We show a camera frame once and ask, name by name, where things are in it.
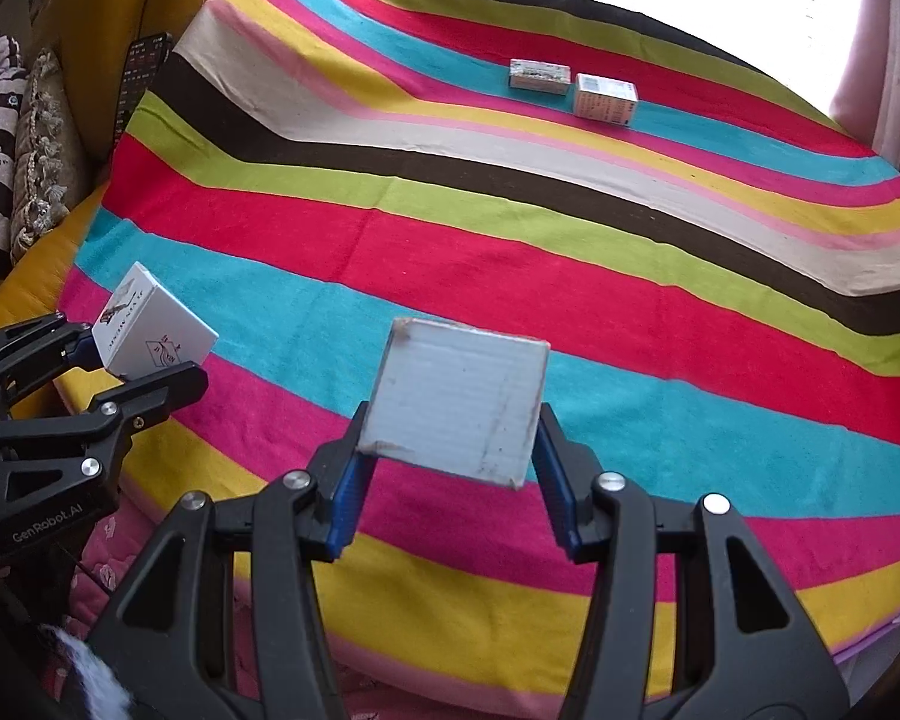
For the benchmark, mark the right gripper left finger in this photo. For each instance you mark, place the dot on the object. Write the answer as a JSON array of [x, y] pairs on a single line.
[[165, 634]]

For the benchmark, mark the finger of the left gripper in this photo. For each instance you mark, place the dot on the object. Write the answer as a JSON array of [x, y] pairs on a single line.
[[38, 350], [53, 455]]

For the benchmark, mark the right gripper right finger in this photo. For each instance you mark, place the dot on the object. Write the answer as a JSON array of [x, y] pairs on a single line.
[[689, 616]]

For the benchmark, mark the white box red label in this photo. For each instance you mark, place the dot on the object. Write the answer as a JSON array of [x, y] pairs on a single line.
[[144, 328]]

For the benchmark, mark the white square box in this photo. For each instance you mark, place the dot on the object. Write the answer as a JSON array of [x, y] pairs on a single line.
[[457, 400]]

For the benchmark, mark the white printed box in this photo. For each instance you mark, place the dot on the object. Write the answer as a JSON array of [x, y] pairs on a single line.
[[604, 99]]

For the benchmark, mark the green white medicine box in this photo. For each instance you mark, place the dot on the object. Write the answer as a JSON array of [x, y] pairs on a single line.
[[542, 77]]

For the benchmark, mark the beaded brown cushion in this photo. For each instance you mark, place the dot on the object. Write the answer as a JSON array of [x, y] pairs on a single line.
[[51, 177]]

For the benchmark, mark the black remote control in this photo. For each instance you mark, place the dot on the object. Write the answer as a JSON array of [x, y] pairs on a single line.
[[143, 60]]

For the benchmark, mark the striped colourful tablecloth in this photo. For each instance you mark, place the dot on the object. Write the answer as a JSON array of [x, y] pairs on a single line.
[[719, 280]]

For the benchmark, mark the pink curtain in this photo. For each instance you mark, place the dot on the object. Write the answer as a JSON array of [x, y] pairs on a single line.
[[892, 75]]

